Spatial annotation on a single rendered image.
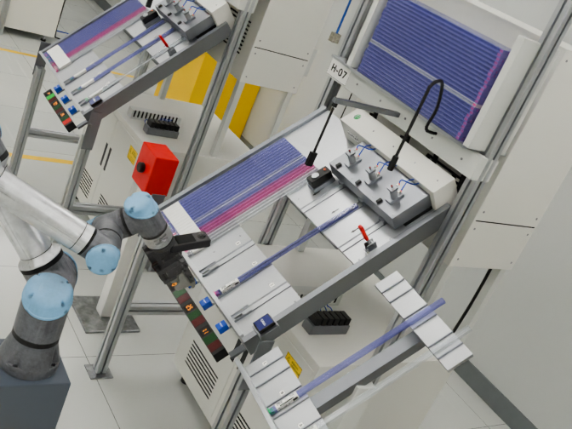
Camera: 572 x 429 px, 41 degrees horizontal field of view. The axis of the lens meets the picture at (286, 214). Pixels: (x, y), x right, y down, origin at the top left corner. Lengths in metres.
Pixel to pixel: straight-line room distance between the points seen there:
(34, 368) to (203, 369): 1.01
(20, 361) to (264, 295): 0.67
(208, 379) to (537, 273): 1.73
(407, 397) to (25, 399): 1.32
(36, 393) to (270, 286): 0.69
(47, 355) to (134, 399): 0.98
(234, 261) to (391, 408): 0.81
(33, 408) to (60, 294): 0.31
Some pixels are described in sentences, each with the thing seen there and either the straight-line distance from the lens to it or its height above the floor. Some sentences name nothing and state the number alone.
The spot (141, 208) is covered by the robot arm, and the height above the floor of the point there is 1.01.
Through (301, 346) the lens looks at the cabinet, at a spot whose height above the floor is 0.61.
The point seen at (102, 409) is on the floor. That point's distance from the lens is 2.83.
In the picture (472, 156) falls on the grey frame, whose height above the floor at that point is 1.37.
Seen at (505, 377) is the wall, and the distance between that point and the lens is 3.91.
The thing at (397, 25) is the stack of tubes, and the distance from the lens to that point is 2.42.
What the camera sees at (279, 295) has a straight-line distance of 2.15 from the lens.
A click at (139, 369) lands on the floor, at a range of 3.05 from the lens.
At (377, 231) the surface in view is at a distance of 2.22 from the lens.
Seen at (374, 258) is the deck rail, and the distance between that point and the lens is 2.15.
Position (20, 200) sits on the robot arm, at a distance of 1.79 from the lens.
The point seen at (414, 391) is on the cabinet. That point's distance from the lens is 2.73.
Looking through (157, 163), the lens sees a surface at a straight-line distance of 2.86.
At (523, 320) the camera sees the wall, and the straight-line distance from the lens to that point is 3.83.
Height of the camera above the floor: 1.81
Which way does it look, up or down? 22 degrees down
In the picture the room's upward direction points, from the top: 24 degrees clockwise
